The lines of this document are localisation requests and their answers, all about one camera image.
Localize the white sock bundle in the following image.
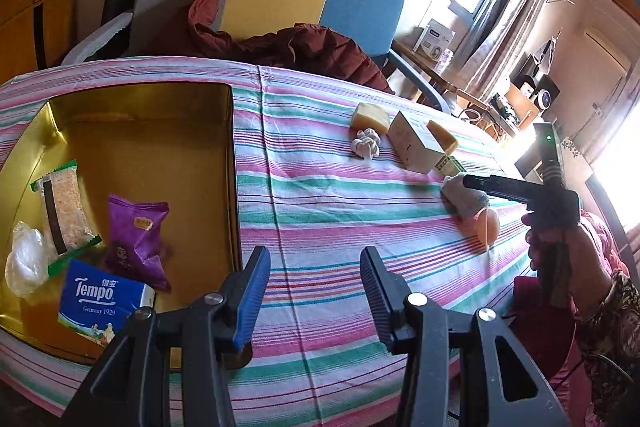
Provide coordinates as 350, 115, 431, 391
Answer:
440, 173, 489, 220

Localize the white cardboard box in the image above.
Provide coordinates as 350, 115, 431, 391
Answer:
387, 112, 465, 176

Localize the yellow sponge block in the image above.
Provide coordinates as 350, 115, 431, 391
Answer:
349, 103, 390, 135

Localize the floral sleeve forearm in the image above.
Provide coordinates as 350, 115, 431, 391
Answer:
576, 271, 639, 426

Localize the purple snack packet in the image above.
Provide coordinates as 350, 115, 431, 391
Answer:
104, 195, 170, 291

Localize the striped bed sheet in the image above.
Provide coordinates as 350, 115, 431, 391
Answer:
1, 57, 528, 426

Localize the blue Tempo tissue pack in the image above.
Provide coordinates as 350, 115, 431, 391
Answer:
58, 259, 155, 347

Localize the wooden side desk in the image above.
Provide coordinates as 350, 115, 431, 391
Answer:
383, 39, 518, 141

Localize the patterned curtain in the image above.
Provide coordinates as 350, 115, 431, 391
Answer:
449, 0, 546, 100

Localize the gold metal tin box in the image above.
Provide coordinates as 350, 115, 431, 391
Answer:
0, 81, 244, 365

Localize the white appliance box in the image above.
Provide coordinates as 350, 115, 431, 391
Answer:
413, 20, 456, 62

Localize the green wrapped rice cracker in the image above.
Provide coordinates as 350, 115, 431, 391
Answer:
30, 159, 102, 279

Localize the clear white plastic bag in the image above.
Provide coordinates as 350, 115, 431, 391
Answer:
4, 221, 49, 298

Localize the dark red down jacket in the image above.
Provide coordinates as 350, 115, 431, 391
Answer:
186, 0, 392, 93

